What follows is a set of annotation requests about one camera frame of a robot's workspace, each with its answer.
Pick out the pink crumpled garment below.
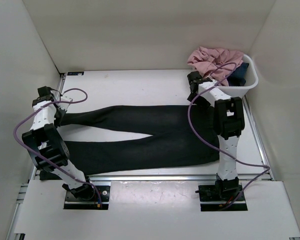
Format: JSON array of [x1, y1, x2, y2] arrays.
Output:
[[187, 46, 244, 81]]

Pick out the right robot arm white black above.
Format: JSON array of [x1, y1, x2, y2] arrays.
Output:
[[187, 71, 245, 181]]

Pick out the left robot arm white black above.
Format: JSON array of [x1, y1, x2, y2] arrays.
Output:
[[22, 86, 95, 200]]

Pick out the navy blue garment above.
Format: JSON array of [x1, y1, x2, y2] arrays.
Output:
[[227, 62, 250, 87]]

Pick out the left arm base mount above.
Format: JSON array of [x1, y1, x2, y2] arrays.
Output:
[[62, 183, 111, 211]]

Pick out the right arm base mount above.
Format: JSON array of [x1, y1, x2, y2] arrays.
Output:
[[195, 184, 248, 212]]

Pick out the aluminium frame rail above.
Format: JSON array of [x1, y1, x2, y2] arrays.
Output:
[[4, 72, 66, 240]]

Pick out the black trousers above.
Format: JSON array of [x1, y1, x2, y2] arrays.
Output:
[[38, 104, 225, 181]]

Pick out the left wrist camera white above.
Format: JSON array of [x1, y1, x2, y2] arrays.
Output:
[[57, 95, 73, 111]]

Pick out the white plastic basket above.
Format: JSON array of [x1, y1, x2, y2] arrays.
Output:
[[192, 53, 260, 98]]

